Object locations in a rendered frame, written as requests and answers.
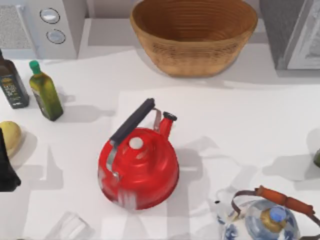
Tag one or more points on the woven brown basket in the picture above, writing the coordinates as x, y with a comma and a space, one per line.
193, 37

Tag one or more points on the green oil bottle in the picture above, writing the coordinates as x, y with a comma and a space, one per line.
46, 96

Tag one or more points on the microwave knob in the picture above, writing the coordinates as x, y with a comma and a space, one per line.
49, 15
55, 36

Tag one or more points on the clear glass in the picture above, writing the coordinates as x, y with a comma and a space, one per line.
68, 226

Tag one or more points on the blue and white teapot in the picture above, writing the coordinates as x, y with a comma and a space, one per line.
265, 217

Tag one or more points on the yellow round fruit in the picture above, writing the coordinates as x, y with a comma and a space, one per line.
11, 135

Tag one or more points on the dark bottle with label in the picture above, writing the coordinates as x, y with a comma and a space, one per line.
12, 87

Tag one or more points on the pale microwave oven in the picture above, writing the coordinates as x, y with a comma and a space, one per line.
37, 27

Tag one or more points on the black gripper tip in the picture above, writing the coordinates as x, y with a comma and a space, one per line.
6, 167

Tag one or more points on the green object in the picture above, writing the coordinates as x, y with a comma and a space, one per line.
317, 157

